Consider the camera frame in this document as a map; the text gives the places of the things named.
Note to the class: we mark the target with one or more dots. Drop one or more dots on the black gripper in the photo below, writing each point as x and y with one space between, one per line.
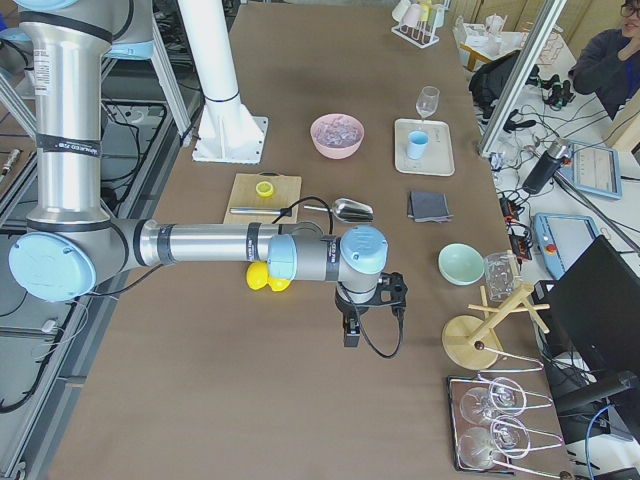
348 308

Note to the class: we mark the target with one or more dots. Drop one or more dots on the metal ice scoop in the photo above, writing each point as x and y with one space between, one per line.
347 210

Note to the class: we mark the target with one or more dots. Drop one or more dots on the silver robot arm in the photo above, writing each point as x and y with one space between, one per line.
72 244

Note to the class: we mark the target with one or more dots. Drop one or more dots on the wooden cup tree stand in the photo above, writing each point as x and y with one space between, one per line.
472 343

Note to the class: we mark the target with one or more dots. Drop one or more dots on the pink bowl of ice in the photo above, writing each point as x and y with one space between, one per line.
337 135

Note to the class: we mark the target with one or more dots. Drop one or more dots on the blue plastic cup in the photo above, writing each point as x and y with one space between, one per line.
417 142

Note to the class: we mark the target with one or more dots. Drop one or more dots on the whole yellow lemon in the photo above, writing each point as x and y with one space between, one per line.
278 284
257 275

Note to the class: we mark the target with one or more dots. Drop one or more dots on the green ceramic bowl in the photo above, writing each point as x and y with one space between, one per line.
460 264

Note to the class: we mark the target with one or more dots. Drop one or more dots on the steel muddler black tip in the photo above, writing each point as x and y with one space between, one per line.
287 212

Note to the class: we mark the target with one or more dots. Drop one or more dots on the folded grey cloth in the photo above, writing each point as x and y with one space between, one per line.
423 206

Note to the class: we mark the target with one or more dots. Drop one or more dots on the black tray with rack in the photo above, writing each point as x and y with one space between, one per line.
456 387

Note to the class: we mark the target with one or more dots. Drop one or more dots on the glass jar on stand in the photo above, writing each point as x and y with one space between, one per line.
501 273

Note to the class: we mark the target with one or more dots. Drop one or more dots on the upturned wine glass far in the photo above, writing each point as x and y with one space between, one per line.
489 399

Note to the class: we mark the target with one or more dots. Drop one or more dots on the upturned wine glass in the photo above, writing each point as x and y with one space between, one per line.
500 445
489 399

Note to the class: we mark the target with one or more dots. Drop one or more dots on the bamboo cutting board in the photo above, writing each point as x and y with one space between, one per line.
286 190

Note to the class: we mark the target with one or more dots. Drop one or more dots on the halved lemon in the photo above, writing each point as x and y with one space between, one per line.
265 189

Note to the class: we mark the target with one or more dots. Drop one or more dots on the upturned wine glass near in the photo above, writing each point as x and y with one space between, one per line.
500 445

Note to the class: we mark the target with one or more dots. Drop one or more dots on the cream serving tray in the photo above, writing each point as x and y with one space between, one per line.
438 158

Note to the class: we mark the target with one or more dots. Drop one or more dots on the blue teach pendant near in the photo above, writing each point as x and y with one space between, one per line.
562 239

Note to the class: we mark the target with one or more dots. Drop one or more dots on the blue teach pendant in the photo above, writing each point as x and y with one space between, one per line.
593 169
562 239

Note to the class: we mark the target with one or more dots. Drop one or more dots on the clear wine glass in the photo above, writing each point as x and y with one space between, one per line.
427 102

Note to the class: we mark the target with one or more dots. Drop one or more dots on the black monitor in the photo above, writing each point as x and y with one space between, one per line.
596 302

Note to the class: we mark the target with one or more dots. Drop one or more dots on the black water bottle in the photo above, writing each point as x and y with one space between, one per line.
549 162

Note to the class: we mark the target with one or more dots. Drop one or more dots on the blue teach pendant far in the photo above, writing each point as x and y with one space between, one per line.
593 169

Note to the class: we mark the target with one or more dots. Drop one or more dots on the seated person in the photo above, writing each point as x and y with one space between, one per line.
609 65

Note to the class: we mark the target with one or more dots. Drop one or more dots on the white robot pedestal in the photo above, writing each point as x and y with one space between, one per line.
228 132

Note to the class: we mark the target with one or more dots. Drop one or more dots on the white wire cup rack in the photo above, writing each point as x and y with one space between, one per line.
418 21

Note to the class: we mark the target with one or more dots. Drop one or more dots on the aluminium frame post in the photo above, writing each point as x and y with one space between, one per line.
536 40

